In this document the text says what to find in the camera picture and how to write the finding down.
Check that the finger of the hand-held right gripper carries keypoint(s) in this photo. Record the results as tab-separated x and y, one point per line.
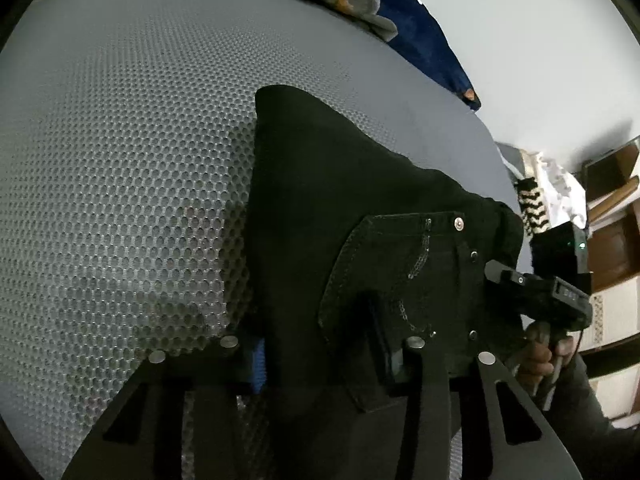
502	274

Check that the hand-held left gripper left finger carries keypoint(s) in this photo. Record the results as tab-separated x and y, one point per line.
258	366

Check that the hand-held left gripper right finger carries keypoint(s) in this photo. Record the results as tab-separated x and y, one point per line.
387	345

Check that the black pants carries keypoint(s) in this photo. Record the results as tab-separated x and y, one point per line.
325	185

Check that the person's right forearm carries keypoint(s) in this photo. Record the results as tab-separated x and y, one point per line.
590	425

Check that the person's right hand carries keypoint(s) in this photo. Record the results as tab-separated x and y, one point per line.
535	360

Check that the black cream striped knitted cloth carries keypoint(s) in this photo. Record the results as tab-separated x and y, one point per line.
532	205

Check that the dark wooden furniture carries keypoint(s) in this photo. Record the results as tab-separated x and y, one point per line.
615	240

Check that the white printed cloth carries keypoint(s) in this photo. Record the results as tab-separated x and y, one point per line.
565	190

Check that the grey mesh mat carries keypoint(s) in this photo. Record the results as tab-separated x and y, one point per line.
125	160

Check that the blue floral blanket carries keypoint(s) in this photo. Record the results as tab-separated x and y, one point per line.
425	35

